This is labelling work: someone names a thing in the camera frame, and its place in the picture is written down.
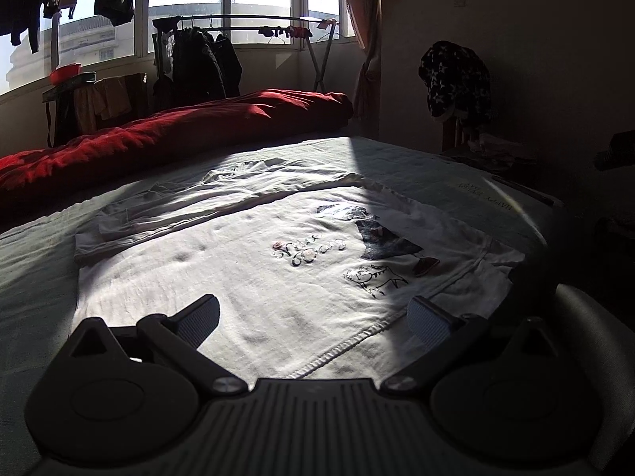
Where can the grey curved object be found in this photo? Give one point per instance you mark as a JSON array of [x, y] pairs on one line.
[[585, 337]]

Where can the orange curtain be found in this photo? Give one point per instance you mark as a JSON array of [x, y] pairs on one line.
[[359, 10]]

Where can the dark star-patterned garment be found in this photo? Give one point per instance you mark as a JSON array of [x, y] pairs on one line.
[[456, 74]]

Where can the yellow sheet label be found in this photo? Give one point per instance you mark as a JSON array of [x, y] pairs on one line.
[[471, 184]]

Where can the metal drying rack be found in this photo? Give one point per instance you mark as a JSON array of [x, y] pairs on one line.
[[312, 59]]

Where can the red basin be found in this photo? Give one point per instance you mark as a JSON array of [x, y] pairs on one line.
[[64, 75]]

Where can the white printed t-shirt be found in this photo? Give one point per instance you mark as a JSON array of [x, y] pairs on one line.
[[248, 267]]

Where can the red duvet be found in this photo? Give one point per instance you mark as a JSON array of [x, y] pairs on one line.
[[173, 129]]

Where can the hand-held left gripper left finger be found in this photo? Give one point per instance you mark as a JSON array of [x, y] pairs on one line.
[[201, 317]]

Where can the crumpled light clothes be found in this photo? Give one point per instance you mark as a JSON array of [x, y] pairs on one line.
[[496, 151]]

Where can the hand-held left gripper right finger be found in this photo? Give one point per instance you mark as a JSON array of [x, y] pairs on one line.
[[429, 325]]

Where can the row of small socks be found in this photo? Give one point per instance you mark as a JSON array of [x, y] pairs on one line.
[[297, 33]]

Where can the dark side table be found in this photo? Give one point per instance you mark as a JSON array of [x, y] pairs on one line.
[[64, 91]]

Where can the bed frame rail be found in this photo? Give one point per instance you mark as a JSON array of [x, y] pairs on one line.
[[526, 189]]

